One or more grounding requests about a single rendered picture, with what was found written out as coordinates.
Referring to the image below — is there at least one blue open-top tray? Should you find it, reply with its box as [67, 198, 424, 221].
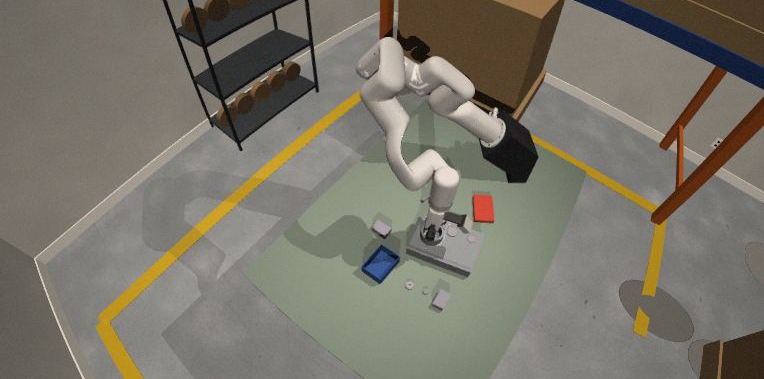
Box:
[361, 246, 400, 284]

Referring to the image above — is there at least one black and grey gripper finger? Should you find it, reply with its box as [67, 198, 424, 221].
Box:
[425, 224, 436, 241]

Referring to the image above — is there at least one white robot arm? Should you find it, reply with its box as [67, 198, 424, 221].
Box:
[356, 37, 506, 212]

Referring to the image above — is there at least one red flat block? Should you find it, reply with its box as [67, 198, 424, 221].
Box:
[473, 195, 494, 223]

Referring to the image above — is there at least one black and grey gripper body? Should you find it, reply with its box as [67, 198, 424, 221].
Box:
[425, 207, 447, 231]

